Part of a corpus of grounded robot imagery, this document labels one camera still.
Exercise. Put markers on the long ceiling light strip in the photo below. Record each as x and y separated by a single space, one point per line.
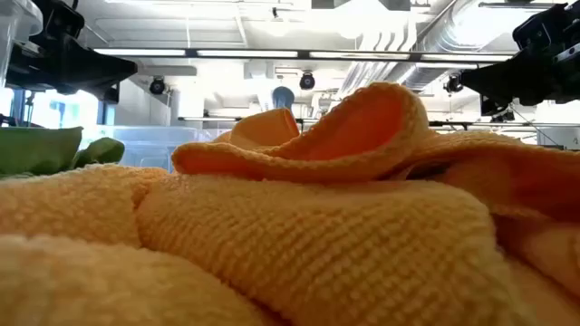
249 53

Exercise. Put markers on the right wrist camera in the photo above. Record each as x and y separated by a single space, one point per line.
544 27

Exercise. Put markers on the orange microfiber towel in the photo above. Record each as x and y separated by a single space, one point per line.
317 235
263 129

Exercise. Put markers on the green microfiber towel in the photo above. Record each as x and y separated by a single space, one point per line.
36 151

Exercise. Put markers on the blue-capped spray bottle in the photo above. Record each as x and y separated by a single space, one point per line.
283 97

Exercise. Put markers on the silver ventilation duct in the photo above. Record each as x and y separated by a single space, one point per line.
446 34

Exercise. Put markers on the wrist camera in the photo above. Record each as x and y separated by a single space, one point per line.
544 27
59 18

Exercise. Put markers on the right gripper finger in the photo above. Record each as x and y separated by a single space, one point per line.
493 108
512 79

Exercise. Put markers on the clear plastic bin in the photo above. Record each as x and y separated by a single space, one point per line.
13 27
149 149

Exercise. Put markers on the black ceiling spotlight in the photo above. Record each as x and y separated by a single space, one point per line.
504 116
453 84
307 81
157 85

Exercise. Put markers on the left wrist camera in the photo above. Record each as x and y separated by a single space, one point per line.
59 18

